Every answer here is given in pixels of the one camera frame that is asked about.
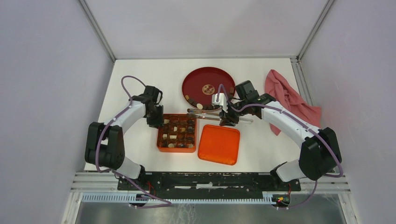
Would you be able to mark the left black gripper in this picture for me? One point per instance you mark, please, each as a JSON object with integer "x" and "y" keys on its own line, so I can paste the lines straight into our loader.
{"x": 159, "y": 121}

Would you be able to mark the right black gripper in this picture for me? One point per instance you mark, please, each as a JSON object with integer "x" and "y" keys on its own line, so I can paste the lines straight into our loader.
{"x": 227, "y": 119}

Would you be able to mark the metal tongs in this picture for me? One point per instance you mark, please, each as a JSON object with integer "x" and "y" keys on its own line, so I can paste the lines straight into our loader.
{"x": 199, "y": 114}

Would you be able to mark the round red tray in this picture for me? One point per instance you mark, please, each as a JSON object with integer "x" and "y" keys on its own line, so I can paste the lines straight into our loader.
{"x": 202, "y": 83}

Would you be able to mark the orange chocolate box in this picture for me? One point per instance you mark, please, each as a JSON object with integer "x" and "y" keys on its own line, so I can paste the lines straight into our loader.
{"x": 186, "y": 142}

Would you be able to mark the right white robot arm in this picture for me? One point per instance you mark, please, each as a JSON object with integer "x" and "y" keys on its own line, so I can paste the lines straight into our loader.
{"x": 319, "y": 150}

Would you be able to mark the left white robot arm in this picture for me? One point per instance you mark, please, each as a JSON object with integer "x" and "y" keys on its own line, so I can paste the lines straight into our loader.
{"x": 105, "y": 141}

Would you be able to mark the orange box lid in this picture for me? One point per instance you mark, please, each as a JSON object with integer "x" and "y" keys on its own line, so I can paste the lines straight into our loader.
{"x": 219, "y": 144}

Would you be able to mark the pink cloth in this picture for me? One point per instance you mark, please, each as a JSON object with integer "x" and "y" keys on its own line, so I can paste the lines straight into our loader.
{"x": 277, "y": 86}

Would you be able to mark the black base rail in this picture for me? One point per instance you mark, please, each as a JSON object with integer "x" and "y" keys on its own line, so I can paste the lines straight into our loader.
{"x": 195, "y": 185}

